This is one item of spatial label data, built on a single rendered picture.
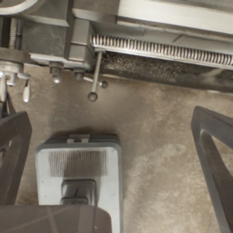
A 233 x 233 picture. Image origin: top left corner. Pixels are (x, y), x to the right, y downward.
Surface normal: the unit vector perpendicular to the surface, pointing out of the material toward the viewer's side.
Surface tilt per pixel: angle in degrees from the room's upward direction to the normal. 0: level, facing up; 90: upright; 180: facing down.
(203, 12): 36
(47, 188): 0
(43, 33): 0
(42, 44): 0
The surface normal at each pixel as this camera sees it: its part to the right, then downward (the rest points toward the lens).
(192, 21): -0.07, 0.66
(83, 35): 0.01, 0.11
